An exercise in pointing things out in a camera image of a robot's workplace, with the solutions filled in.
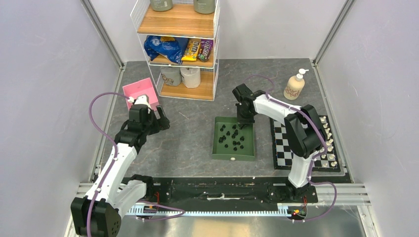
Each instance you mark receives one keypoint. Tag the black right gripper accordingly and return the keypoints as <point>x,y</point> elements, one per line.
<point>241,121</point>

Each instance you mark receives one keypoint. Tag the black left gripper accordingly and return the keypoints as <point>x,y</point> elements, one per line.
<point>161,124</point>

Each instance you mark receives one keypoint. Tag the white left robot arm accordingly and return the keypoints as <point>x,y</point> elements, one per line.
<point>100,211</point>

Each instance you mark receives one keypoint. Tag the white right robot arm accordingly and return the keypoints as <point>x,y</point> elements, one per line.
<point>304,132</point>

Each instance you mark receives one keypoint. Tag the white chess pieces row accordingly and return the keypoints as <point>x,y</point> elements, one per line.
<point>329,159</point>

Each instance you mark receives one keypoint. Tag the pink plastic box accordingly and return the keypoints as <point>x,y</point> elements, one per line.
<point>142,87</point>

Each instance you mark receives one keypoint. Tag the green plastic tray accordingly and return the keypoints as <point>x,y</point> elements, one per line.
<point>222,153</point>

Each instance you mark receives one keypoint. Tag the grey patterned mug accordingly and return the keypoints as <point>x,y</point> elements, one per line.
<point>171,76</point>

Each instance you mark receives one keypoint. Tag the cream soap pump bottle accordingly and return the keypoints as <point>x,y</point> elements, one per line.
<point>295,85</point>

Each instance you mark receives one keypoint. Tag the white toilet paper roll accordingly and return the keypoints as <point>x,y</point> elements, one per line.
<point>191,77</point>

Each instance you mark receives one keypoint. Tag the brown candy bag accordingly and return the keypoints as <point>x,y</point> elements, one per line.
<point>205,50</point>

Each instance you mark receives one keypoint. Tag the blue snack bag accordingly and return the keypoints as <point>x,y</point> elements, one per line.
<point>172,48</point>

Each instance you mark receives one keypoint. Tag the yellow candy bag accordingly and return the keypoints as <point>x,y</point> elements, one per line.
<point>192,50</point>

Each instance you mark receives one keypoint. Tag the black and white chessboard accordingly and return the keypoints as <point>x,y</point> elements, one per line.
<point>282,154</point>

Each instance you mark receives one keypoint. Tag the green jar right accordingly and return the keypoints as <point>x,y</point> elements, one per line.
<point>204,6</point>

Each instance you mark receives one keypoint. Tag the green jar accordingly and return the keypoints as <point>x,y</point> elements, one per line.
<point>204,6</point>
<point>161,5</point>

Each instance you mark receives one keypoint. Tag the green jar left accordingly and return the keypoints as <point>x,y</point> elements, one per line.
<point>161,5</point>

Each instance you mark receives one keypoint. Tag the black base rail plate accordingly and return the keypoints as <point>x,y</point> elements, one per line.
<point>267,190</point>

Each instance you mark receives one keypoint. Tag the white wire wooden shelf rack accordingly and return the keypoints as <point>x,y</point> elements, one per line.
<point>181,21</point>

